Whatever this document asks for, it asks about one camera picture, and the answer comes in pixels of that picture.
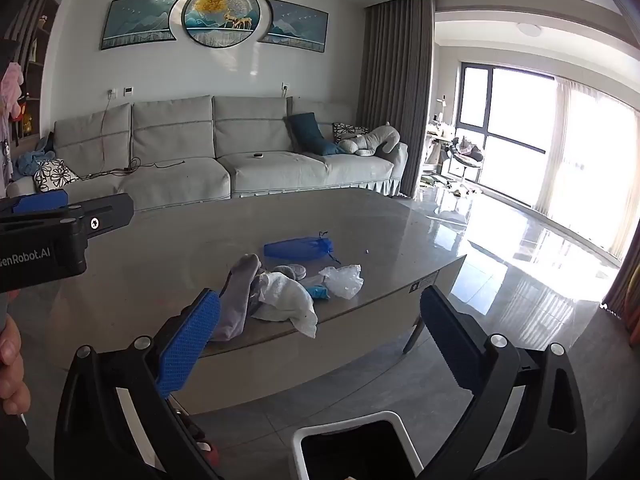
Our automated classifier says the clear plastic bag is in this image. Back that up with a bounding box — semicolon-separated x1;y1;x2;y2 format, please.
318;263;364;300

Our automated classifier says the grey coffee table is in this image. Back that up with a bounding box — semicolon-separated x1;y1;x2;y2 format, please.
42;187;468;416

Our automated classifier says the curved landscape wall panel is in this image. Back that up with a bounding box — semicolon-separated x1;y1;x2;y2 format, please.
100;0;187;51
262;0;330;53

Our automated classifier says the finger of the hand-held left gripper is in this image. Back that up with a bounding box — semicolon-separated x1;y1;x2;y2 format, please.
0;192;136;241
0;189;70;221

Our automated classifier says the grey sofa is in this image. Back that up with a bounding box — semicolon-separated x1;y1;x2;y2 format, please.
6;95;408;211

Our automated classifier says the grey round pad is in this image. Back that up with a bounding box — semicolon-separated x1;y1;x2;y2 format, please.
272;263;308;281

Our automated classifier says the wooden shelf unit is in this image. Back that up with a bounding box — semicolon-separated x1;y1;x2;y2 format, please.
7;0;61;161

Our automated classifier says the grey plush toy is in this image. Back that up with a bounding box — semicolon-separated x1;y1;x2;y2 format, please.
337;124;401;157

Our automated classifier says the red object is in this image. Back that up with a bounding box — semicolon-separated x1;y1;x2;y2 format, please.
192;440;221;468

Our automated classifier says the dark window frame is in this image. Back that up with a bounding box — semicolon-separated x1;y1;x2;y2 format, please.
457;61;556;206

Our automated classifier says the round deer wall art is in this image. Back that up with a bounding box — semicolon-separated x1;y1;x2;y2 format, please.
181;0;268;51

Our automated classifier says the blue mesh bag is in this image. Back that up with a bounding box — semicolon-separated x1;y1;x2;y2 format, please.
263;231;343;263

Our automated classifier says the white sheer curtain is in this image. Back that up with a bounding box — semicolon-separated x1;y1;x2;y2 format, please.
530;75;640;266

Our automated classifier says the balcony chair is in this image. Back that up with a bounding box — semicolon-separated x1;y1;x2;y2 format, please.
447;140;486;181

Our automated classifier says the black cable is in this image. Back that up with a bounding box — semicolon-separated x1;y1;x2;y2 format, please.
80;91;186;181

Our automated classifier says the floral pillow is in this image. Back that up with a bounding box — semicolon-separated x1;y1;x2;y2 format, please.
32;159;80;193
332;122;371;143

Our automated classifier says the white trash bin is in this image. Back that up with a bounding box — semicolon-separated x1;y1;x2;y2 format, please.
290;410;425;480

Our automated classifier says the grey sock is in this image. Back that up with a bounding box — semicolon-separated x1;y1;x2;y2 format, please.
209;253;263;343

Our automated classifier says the grey curtain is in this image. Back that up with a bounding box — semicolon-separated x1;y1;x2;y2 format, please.
356;0;436;198

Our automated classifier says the blue cloth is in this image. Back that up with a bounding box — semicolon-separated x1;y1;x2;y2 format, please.
15;150;56;179

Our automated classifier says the dark brown curtain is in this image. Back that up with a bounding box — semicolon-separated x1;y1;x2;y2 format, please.
600;260;640;322

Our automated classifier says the person's left hand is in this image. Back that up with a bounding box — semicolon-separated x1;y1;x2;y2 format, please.
0;317;27;417

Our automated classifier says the pink garment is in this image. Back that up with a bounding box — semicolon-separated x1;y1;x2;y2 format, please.
0;62;26;111

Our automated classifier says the teal pillow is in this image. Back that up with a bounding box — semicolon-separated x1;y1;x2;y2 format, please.
285;112;323;153

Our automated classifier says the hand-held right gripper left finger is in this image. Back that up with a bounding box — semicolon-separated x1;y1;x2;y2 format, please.
54;287;223;480

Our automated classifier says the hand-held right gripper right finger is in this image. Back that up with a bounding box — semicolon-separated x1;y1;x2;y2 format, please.
419;285;588;480

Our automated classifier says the white cloth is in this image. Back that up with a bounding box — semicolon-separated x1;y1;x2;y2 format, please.
250;271;319;338

